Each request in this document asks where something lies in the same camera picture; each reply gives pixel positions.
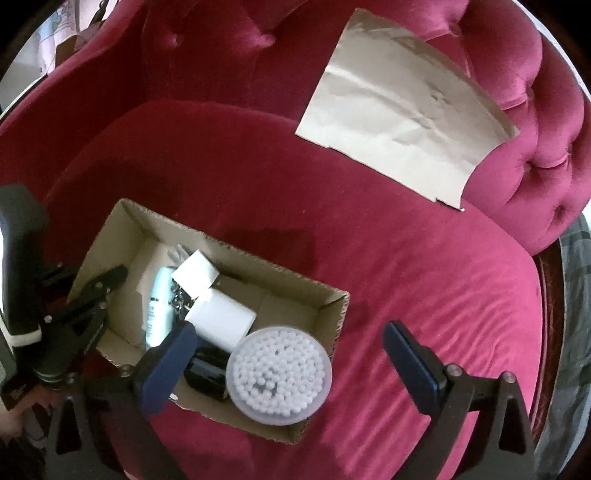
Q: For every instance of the clear cotton swab container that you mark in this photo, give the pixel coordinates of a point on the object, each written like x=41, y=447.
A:
x=277, y=376

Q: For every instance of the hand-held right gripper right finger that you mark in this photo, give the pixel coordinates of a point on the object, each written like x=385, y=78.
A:
x=411, y=364

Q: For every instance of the cardboard box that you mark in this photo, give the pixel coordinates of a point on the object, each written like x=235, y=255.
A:
x=286, y=304

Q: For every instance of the cartoon printed cloth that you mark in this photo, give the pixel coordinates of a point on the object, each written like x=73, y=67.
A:
x=48, y=41

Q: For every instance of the small white plug adapter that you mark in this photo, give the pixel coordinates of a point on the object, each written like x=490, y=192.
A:
x=196, y=273

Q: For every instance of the white square power charger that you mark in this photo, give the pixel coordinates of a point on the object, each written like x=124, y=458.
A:
x=221, y=321

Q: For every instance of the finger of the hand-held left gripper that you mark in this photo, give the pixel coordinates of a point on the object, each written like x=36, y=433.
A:
x=99, y=286
x=78, y=332

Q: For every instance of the red velvet sofa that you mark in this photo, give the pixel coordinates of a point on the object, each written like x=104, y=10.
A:
x=369, y=254

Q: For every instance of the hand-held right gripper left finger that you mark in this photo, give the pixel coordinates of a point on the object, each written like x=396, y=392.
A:
x=168, y=369

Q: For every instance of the grey patterned blanket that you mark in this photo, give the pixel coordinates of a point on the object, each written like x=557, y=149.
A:
x=575, y=332

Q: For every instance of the crumpled beige paper sheet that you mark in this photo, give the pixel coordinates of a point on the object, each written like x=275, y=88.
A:
x=397, y=115

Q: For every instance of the light blue cosmetic bottle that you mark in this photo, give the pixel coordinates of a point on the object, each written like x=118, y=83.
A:
x=159, y=309

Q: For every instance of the black glossy cap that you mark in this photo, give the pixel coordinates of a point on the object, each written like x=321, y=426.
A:
x=207, y=374

